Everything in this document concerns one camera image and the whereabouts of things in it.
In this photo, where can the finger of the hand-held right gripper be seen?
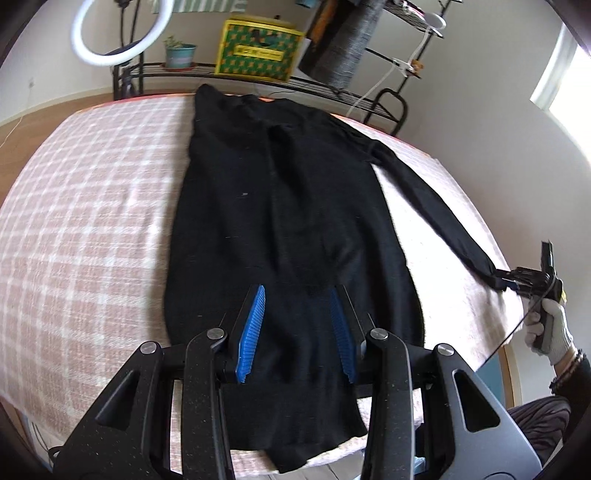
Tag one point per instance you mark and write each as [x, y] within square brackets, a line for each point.
[505, 279]

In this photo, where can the green striped hanging cloth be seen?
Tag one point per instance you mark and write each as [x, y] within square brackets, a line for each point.
[198, 4]

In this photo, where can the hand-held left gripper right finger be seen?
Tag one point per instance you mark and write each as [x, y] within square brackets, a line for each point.
[342, 337]

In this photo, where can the brown teddy bear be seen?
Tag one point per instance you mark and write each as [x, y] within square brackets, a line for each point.
[418, 68]

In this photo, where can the person's striped clothing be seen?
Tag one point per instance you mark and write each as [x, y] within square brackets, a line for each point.
[540, 424]

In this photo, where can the window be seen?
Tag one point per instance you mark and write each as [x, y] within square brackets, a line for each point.
[572, 92]

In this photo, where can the black sweater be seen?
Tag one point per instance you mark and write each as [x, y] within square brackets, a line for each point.
[286, 207]

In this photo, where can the teal plant pot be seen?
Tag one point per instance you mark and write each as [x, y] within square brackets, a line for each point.
[180, 56]

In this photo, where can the yellow patterned box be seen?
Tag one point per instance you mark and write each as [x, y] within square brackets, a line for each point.
[258, 55]

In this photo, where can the grey plaid coat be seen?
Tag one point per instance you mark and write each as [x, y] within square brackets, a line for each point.
[346, 46]

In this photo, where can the pink plaid blanket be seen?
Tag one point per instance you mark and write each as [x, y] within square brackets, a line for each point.
[92, 230]

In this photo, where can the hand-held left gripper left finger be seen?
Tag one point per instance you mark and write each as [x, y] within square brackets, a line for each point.
[251, 332]

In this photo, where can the person's right hand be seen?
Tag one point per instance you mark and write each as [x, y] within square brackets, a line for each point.
[561, 332]

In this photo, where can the black metal clothes rack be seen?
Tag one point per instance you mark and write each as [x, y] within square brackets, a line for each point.
[402, 113]

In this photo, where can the person's right forearm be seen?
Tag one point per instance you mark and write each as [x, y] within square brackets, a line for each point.
[570, 374]

